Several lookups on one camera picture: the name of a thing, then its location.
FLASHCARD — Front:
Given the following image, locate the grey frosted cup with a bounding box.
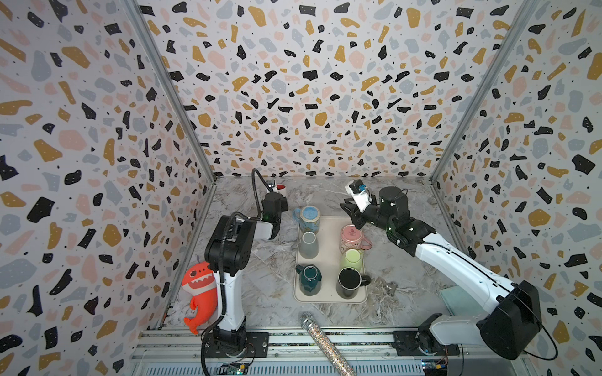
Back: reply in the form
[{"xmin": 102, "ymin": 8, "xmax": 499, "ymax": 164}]
[{"xmin": 299, "ymin": 231, "xmax": 319, "ymax": 259}]

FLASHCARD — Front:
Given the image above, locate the small clear glass piece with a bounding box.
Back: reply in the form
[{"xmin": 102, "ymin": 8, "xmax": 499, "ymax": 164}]
[{"xmin": 383, "ymin": 281, "xmax": 398, "ymax": 297}]

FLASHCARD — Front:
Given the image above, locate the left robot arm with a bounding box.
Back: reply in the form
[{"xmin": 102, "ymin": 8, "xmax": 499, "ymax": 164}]
[{"xmin": 201, "ymin": 191, "xmax": 288, "ymax": 360}]

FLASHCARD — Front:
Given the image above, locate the aluminium corner post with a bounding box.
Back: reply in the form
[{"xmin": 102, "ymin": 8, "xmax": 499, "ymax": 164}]
[
  {"xmin": 430, "ymin": 0, "xmax": 539, "ymax": 186},
  {"xmin": 122, "ymin": 0, "xmax": 216, "ymax": 186}
]

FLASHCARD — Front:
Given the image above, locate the aluminium corner post right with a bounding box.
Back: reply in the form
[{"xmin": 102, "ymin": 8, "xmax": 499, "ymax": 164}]
[{"xmin": 430, "ymin": 0, "xmax": 539, "ymax": 186}]

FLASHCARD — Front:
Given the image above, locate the black mug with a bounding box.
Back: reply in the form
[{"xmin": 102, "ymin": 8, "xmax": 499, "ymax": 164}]
[{"xmin": 336, "ymin": 267, "xmax": 372, "ymax": 299}]

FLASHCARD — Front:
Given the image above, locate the glitter filled tube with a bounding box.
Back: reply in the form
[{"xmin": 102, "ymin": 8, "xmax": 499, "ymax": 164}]
[{"xmin": 300, "ymin": 312, "xmax": 357, "ymax": 376}]

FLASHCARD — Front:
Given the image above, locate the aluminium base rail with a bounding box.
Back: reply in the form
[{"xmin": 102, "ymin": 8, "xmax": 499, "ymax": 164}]
[{"xmin": 125, "ymin": 327, "xmax": 537, "ymax": 375}]

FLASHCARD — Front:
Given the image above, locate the dark green mug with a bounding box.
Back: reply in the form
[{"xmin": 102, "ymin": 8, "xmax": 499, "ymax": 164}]
[{"xmin": 296, "ymin": 264, "xmax": 322, "ymax": 296}]

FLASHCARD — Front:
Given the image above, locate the teal folded cloth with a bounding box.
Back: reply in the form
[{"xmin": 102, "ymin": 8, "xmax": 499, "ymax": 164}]
[{"xmin": 440, "ymin": 286, "xmax": 482, "ymax": 316}]

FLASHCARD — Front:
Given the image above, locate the red shark plush toy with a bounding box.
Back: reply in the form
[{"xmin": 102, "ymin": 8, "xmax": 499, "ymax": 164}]
[{"xmin": 182, "ymin": 262, "xmax": 218, "ymax": 335}]

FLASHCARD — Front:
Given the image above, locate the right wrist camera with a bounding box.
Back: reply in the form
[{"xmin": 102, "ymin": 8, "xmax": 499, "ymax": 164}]
[{"xmin": 345, "ymin": 180, "xmax": 374, "ymax": 212}]

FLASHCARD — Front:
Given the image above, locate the blue glazed mug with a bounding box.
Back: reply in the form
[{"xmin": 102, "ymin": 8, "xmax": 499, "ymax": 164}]
[{"xmin": 293, "ymin": 205, "xmax": 321, "ymax": 233}]

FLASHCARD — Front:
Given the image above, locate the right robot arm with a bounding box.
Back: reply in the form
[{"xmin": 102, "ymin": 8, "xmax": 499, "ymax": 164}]
[{"xmin": 340, "ymin": 180, "xmax": 543, "ymax": 360}]

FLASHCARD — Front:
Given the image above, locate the aluminium corner post left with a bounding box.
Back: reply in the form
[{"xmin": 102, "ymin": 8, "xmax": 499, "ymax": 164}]
[{"xmin": 122, "ymin": 0, "xmax": 216, "ymax": 186}]

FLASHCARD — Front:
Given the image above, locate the beige rectangular tray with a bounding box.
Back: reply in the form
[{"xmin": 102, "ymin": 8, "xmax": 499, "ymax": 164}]
[{"xmin": 293, "ymin": 216, "xmax": 368, "ymax": 304}]

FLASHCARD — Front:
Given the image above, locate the pink mug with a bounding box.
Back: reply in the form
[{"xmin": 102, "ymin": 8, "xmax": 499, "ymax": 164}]
[{"xmin": 339, "ymin": 224, "xmax": 372, "ymax": 253}]

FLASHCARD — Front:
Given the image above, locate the white mug red inside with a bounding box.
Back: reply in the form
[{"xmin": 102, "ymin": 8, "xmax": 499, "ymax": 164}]
[{"xmin": 276, "ymin": 184, "xmax": 287, "ymax": 197}]

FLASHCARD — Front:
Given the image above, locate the light green mug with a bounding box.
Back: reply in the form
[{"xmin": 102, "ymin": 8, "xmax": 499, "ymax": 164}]
[{"xmin": 340, "ymin": 249, "xmax": 364, "ymax": 272}]

